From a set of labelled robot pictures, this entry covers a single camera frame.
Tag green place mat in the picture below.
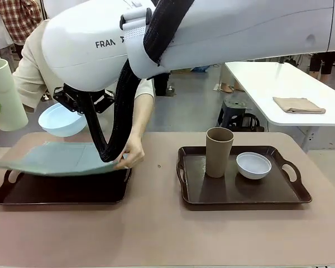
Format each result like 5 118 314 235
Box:
0 141 130 178

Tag dark plastic stool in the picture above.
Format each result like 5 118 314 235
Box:
217 97 247 130

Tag person in red plaid shirt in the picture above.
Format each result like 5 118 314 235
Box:
0 0 43 46

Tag tall brown cup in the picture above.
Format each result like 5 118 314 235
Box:
205 127 235 179

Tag blue plastic bag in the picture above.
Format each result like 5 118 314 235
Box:
190 65 210 74

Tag white bowl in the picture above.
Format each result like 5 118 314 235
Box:
236 152 272 180

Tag folded beige cloth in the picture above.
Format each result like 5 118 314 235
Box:
272 96 327 115

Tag white side table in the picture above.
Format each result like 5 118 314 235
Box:
224 61 335 154

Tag person in pale shirt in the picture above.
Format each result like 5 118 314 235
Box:
12 18 155 113

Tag black braided cable sleeve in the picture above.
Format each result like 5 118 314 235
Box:
84 0 191 163

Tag person's left hand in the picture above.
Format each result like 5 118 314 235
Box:
114 138 146 170

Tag person's left forearm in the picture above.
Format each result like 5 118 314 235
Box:
126 79 155 146

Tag person in black shorts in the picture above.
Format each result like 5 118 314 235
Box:
308 51 335 75

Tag dark brown plastic tray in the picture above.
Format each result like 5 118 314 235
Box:
0 166 133 206
176 145 313 212

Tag person in dark jacket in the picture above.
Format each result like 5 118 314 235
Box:
154 71 171 97

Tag tall pale green cup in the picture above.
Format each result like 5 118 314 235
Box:
0 58 29 132

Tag light blue bowl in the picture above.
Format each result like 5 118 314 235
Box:
38 102 88 138

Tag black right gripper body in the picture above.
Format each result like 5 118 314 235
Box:
52 83 116 116

